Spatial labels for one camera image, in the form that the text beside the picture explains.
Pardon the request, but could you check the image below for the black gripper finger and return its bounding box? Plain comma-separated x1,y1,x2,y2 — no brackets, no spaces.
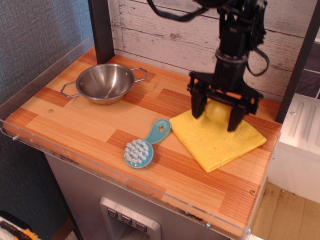
191,91,208,119
227,105,247,132

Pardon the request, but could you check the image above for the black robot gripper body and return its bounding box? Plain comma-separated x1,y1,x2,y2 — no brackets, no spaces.
187,52,263,114

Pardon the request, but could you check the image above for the yellow toy potato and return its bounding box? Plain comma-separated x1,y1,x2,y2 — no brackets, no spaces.
204,100,233,124

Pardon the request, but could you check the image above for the yellow cloth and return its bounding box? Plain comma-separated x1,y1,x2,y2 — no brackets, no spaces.
169,110,267,173

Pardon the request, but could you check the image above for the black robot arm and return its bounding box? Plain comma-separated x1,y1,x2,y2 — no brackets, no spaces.
187,0,270,132

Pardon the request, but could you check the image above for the white toy sink unit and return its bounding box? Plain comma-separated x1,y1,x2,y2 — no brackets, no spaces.
267,94,320,203

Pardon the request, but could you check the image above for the teal scrub brush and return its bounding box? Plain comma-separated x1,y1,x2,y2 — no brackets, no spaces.
124,118,172,169

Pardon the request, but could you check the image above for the grey cabinet with dispenser panel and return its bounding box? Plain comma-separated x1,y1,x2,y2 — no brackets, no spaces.
45,154,226,240

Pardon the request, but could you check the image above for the clear acrylic table guard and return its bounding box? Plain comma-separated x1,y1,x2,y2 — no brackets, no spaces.
3,48,281,240

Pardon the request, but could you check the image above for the black and yellow object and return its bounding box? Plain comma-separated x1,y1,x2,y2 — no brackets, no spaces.
0,210,39,240

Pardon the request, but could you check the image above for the steel pot with wire handles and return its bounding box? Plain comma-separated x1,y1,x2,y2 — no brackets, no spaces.
60,63,149,105

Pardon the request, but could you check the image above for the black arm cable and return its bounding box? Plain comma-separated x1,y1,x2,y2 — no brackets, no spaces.
146,0,271,77

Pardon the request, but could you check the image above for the dark right frame post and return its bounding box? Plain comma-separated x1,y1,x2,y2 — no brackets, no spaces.
275,0,320,124

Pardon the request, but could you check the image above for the dark frame post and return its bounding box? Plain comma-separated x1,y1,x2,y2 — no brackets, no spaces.
88,0,115,64
275,0,320,124

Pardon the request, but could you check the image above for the dark left frame post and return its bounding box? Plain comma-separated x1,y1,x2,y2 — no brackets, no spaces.
88,0,115,64

